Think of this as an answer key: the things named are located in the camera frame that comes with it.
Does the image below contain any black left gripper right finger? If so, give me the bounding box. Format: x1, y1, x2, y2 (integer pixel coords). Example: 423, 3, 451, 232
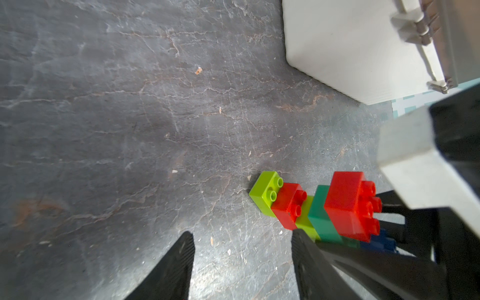
291, 229, 360, 300

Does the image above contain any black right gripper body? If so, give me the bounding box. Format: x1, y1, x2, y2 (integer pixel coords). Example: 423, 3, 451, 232
429, 85, 480, 300

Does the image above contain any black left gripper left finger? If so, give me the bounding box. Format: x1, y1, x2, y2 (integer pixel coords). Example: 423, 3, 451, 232
126, 231, 195, 300

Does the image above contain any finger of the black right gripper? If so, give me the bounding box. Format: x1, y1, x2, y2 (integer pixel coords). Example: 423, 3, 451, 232
376, 190, 436, 244
316, 242, 449, 300

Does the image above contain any blue lego brick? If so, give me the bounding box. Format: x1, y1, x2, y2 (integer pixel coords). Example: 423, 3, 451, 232
360, 229, 398, 253

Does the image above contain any green long lego brick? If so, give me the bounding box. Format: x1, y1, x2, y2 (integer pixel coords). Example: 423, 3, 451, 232
307, 185, 360, 248

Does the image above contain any lime lego brick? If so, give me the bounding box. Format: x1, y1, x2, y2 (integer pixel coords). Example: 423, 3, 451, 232
249, 171, 284, 218
296, 196, 321, 242

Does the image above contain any red lego brick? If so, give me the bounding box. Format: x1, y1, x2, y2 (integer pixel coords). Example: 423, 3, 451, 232
324, 171, 383, 243
271, 182, 308, 231

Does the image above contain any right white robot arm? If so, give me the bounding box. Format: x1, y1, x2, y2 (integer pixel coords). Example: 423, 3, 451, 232
317, 86, 480, 300

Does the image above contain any brown translucent box lid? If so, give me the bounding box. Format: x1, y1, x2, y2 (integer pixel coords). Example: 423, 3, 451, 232
420, 0, 480, 87

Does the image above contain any white storage box base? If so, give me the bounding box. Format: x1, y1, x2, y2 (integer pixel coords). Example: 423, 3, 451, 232
282, 1, 451, 105

